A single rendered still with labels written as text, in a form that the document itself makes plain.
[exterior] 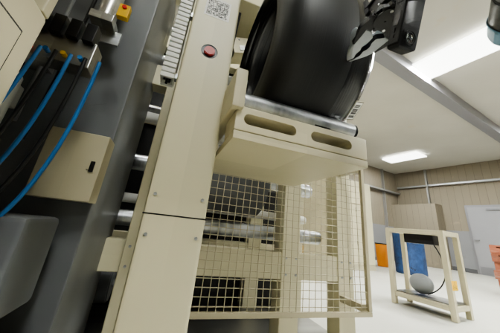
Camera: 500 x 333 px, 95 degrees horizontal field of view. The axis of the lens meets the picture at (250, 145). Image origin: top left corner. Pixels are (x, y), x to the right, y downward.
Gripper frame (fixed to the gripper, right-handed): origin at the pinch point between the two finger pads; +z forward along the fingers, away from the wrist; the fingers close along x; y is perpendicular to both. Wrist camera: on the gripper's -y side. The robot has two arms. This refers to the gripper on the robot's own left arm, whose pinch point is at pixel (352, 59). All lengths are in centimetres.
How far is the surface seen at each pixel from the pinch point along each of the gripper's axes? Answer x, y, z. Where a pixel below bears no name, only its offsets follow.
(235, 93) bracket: 26.3, -14.0, 7.8
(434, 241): -244, -16, 151
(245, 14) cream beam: 18, 66, 43
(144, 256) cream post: 37, -46, 23
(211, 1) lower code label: 35.2, 23.2, 14.6
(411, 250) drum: -522, -4, 390
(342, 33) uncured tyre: 3.3, 5.8, -1.6
